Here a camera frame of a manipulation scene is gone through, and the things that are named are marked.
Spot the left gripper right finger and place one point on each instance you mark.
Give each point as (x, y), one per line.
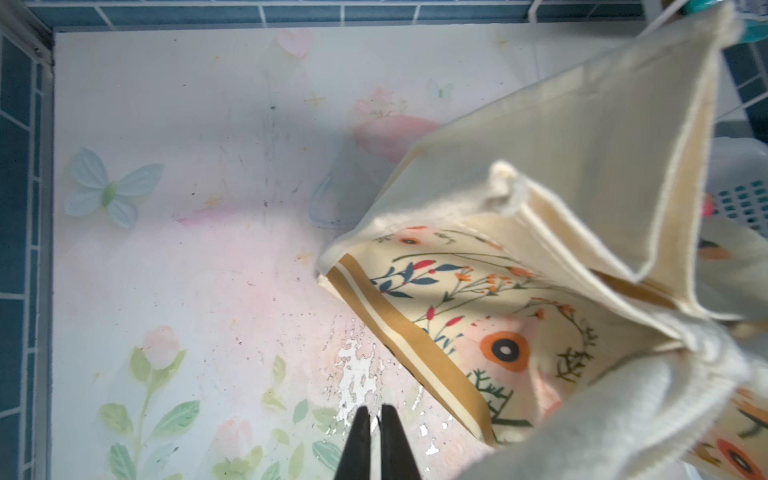
(397, 459)

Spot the teal plastic basket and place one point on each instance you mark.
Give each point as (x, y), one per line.
(752, 12)

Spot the cream canvas grocery bag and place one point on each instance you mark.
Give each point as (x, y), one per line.
(564, 298)

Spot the white plastic basket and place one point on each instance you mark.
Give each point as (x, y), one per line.
(736, 186)

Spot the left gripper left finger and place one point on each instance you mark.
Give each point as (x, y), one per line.
(355, 461)

